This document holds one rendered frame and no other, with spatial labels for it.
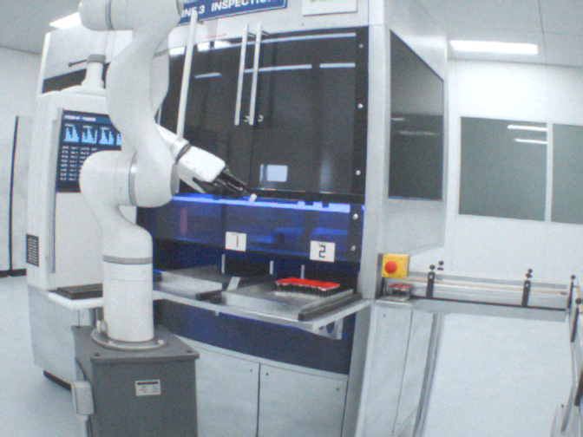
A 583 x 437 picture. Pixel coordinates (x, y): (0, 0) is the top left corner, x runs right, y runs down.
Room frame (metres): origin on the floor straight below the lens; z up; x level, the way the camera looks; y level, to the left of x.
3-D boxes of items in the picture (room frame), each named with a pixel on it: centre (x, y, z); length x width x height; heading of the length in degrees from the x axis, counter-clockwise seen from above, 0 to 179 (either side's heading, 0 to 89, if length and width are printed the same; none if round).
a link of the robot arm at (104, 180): (1.14, 0.39, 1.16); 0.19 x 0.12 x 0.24; 91
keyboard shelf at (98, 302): (1.88, 0.70, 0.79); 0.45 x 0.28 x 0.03; 146
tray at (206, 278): (1.91, 0.24, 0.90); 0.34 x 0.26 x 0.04; 151
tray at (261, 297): (1.65, -0.01, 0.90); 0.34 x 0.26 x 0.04; 151
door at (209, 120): (2.10, 0.36, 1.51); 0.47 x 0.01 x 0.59; 61
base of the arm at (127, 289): (1.14, 0.35, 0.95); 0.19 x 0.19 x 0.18
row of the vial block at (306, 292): (1.73, -0.05, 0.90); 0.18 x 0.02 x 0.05; 61
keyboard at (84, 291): (1.87, 0.68, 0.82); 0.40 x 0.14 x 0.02; 146
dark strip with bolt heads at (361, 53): (1.78, -0.20, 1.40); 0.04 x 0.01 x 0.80; 61
